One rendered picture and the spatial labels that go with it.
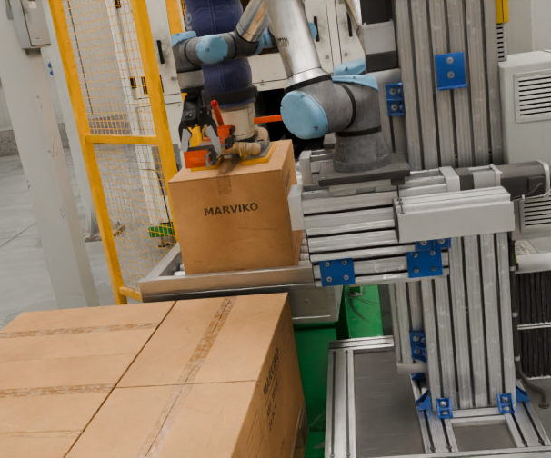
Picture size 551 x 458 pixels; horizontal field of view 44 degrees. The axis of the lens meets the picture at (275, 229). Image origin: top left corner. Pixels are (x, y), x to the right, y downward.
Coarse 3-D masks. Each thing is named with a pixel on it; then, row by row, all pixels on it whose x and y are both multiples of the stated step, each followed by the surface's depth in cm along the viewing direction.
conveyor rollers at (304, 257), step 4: (296, 164) 444; (296, 168) 435; (296, 172) 426; (300, 172) 425; (296, 176) 409; (300, 176) 408; (300, 180) 400; (304, 232) 303; (304, 236) 295; (304, 240) 287; (304, 244) 286; (300, 248) 278; (304, 248) 278; (300, 252) 278; (304, 252) 277; (300, 256) 269; (304, 256) 269; (308, 256) 268; (300, 260) 269; (304, 260) 269; (308, 260) 262; (300, 264) 260; (180, 268) 278; (176, 272) 271; (180, 272) 270; (184, 272) 270
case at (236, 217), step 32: (224, 160) 265; (288, 160) 266; (192, 192) 240; (224, 192) 239; (256, 192) 238; (288, 192) 252; (192, 224) 244; (224, 224) 243; (256, 224) 242; (288, 224) 241; (192, 256) 247; (224, 256) 246; (256, 256) 245; (288, 256) 244
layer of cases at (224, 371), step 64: (64, 320) 240; (128, 320) 231; (192, 320) 223; (256, 320) 216; (0, 384) 198; (64, 384) 192; (128, 384) 187; (192, 384) 182; (256, 384) 178; (0, 448) 165; (64, 448) 161; (128, 448) 157; (192, 448) 153; (256, 448) 172
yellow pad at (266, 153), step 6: (270, 144) 273; (264, 150) 261; (270, 150) 262; (246, 156) 253; (252, 156) 252; (258, 156) 251; (264, 156) 250; (270, 156) 256; (246, 162) 249; (252, 162) 249; (258, 162) 249; (264, 162) 248
